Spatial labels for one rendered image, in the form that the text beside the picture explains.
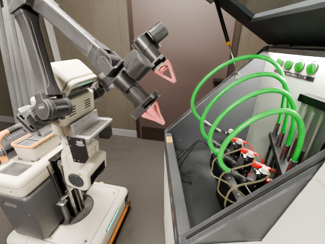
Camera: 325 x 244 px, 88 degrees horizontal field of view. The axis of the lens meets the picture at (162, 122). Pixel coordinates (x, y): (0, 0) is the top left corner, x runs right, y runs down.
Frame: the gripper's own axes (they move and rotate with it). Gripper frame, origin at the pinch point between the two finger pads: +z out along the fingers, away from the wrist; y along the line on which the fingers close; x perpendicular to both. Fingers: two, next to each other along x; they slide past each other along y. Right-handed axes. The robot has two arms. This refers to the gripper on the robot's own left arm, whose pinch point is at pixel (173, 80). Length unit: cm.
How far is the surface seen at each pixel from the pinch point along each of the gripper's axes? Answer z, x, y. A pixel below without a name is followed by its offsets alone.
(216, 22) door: -29, -73, 148
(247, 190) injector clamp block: 48.5, 4.8, -6.8
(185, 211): 37.1, 24.6, -15.8
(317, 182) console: 38.6, -10.1, -29.9
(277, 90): 22.7, -20.5, -14.2
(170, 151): 25.1, 25.3, 16.6
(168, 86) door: -13, 16, 170
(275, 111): 24.2, -14.5, -22.0
